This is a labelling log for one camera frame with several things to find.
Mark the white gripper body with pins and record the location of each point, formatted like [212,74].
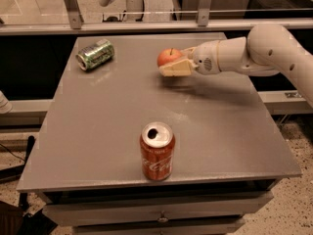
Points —
[205,59]

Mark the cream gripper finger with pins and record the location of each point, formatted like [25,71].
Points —
[188,51]
[181,67]

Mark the red apple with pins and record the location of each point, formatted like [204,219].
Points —
[167,56]

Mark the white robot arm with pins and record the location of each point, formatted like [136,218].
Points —
[267,50]

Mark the red coke can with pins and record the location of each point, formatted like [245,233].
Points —
[157,143]

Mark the green soda can lying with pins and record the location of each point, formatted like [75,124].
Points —
[95,54]

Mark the grey cabinet drawer front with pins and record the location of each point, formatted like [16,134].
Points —
[154,209]

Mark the white cylinder at left edge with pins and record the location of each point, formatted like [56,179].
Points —
[5,104]

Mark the black chair base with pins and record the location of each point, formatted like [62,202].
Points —
[15,172]

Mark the metal railing frame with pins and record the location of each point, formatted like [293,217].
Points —
[34,17]

